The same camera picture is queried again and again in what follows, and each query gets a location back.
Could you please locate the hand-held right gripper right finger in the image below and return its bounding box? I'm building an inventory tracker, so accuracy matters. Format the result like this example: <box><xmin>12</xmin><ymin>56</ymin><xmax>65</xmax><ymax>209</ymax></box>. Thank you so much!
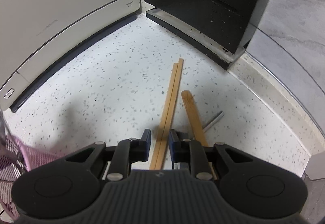
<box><xmin>169</xmin><ymin>129</ymin><xmax>254</xmax><ymax>181</ymax></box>

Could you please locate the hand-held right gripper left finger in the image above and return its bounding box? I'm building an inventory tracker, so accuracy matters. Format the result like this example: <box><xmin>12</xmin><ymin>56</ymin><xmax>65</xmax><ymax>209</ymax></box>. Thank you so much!
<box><xmin>65</xmin><ymin>129</ymin><xmax>152</xmax><ymax>182</ymax></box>

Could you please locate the bamboo spatula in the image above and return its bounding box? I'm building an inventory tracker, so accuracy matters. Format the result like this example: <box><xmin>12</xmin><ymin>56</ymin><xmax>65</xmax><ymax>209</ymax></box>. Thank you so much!
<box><xmin>181</xmin><ymin>90</ymin><xmax>218</xmax><ymax>180</ymax></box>

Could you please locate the steel drinking straw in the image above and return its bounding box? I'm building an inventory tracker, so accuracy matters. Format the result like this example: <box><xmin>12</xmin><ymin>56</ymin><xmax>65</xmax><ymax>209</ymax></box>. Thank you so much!
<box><xmin>202</xmin><ymin>111</ymin><xmax>224</xmax><ymax>131</ymax></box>

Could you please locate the pink mesh utensil holder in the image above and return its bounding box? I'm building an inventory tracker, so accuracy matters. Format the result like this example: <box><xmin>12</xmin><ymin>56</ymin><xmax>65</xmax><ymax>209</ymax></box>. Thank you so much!
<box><xmin>0</xmin><ymin>135</ymin><xmax>59</xmax><ymax>222</ymax></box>

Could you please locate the black slotted knife block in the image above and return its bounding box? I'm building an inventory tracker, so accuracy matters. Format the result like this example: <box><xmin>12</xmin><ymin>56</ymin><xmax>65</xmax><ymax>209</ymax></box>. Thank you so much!
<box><xmin>140</xmin><ymin>0</ymin><xmax>270</xmax><ymax>71</ymax></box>

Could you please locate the white cabinet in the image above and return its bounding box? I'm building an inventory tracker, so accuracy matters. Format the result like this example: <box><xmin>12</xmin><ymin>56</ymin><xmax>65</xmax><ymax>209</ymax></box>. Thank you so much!
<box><xmin>305</xmin><ymin>152</ymin><xmax>325</xmax><ymax>181</ymax></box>

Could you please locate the white countertop appliance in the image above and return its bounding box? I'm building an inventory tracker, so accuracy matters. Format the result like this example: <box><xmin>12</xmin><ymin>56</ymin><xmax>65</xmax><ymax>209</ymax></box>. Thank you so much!
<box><xmin>0</xmin><ymin>0</ymin><xmax>141</xmax><ymax>113</ymax></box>

